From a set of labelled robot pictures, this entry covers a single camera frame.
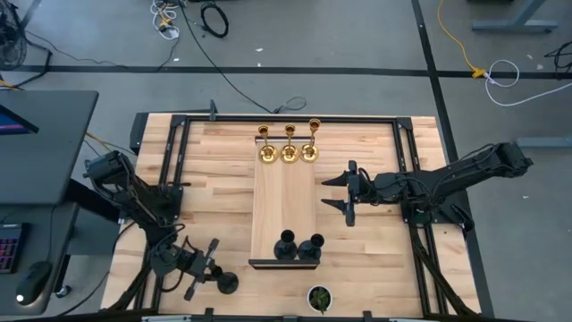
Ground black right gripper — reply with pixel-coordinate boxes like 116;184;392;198
320;159;381;227

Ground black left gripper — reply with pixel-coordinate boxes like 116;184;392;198
178;238;221;302

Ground black candle stick holder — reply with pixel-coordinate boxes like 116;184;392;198
209;267;240;295
297;233;325;261
273;229;299;261

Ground gold candle stick holder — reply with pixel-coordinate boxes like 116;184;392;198
279;123;300;165
257;124;280;165
299;117;322;164

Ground small plant in white pot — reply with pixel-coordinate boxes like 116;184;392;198
307;284;333;315

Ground black floor tape strip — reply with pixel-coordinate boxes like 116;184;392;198
410;0;496;318
0;64;572;81

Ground dark grey desk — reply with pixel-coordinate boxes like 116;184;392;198
0;204;80;317

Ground black computer mouse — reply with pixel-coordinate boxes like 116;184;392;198
15;261;54;308

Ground backlit keyboard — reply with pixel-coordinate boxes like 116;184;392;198
0;223;26;275

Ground black desk panel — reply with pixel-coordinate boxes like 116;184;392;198
0;90;99;206

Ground grey floor bar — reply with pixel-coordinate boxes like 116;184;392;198
512;136;572;149

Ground grey table leg foot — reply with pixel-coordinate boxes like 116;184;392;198
471;0;559;34

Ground computer screen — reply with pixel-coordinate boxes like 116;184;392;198
0;105;40;137

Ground black floor fan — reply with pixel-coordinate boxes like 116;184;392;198
0;0;53;89

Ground grey cable loop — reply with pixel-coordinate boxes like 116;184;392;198
272;96;308;115

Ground black aluminium table frame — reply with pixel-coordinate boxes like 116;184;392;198
106;111;484;322

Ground thin yellow cable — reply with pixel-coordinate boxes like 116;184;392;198
84;131;117;156

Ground white looped cable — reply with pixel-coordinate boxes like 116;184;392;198
484;59;572;107

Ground long black floor cable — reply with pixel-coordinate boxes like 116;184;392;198
177;0;274;114

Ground yellow extension cable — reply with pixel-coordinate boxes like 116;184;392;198
436;0;487;80

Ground coiled black cable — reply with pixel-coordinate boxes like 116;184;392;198
199;2;230;39

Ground white cable bundle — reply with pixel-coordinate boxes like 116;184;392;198
149;0;181;41

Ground tangled black cables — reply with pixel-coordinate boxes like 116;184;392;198
543;40;572;75

